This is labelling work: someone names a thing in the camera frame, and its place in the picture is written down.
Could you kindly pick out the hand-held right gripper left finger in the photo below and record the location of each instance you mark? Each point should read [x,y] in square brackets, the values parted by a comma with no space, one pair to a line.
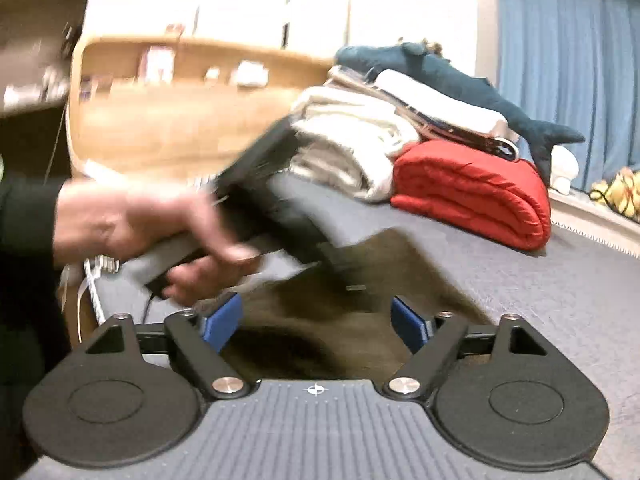
[222,321]

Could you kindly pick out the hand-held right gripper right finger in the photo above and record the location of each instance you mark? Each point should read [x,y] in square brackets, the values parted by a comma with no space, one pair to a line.
[406,321]

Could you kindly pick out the olive brown pants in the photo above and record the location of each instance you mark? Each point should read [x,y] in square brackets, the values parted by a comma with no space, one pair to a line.
[320,320]

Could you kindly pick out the person's left forearm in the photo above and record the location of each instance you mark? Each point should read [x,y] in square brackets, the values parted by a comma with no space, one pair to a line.
[27,225]

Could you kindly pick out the person's left hand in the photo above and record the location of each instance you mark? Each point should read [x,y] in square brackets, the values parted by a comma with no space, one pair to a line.
[135,215]

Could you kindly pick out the cream folded blanket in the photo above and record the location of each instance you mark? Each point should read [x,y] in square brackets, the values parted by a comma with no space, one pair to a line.
[350,135]

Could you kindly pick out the wooden headboard shelf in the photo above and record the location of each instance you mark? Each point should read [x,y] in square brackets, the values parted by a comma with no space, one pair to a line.
[165,120]

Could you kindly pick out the red folded blanket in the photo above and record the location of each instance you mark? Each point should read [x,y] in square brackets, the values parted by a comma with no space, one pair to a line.
[470,195]

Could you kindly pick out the grey mattress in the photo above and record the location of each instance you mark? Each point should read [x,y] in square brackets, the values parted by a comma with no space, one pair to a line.
[575,310]

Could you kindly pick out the striped folded cloth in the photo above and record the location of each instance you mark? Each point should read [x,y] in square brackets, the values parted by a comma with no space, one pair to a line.
[450,132]

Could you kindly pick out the white wardrobe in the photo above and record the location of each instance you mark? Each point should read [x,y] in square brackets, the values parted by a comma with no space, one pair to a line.
[280,0]

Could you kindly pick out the white pillow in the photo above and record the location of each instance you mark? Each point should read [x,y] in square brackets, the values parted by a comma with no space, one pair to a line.
[435,100]

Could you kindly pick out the white window sill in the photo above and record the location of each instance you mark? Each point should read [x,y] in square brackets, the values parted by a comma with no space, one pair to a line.
[595,225]

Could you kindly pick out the white plush toy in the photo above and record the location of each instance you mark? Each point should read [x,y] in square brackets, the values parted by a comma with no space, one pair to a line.
[565,172]

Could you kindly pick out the blue shark plush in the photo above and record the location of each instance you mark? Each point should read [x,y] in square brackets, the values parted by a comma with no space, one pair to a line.
[450,77]

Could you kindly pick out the tan dinosaur plush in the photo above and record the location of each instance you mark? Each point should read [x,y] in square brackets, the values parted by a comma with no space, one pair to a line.
[432,47]

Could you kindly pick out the yellow plush toy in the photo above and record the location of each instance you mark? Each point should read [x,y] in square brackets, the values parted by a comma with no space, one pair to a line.
[620,195]

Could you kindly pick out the wooden bookshelf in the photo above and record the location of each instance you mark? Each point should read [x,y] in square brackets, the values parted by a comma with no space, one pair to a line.
[35,35]

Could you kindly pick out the blue curtain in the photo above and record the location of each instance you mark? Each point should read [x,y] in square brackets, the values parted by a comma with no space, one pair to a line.
[565,60]

